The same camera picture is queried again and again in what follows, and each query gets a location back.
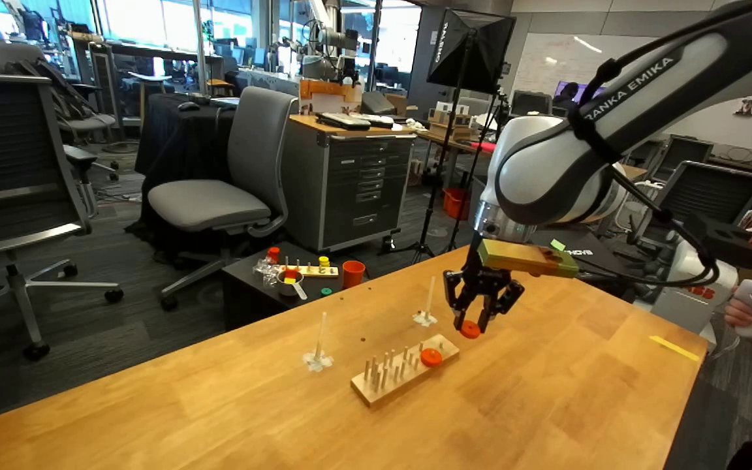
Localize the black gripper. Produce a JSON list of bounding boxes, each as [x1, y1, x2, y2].
[[444, 245, 525, 334]]

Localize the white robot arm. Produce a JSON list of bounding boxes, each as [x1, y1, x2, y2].
[[444, 0, 752, 334]]

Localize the wooden peg rack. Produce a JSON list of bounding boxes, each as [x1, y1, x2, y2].
[[349, 334, 460, 406]]

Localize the clear plastic stand far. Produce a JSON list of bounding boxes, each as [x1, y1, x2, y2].
[[412, 276, 435, 330]]

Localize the orange cup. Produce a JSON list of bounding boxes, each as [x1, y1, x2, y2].
[[341, 258, 366, 287]]

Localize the grey drawer cabinet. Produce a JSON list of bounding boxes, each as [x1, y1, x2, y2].
[[282, 114, 414, 252]]

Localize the yellow tape strip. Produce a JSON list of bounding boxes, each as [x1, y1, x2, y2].
[[648, 334, 701, 364]]

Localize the black low toy table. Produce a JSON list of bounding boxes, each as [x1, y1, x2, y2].
[[220, 245, 341, 330]]

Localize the grey office chair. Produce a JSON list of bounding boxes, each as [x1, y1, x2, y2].
[[145, 87, 294, 310]]

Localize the black mesh office chair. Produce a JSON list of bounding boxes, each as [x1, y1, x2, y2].
[[0, 74, 122, 360]]

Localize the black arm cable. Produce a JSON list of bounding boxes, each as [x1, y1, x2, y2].
[[566, 51, 726, 291]]

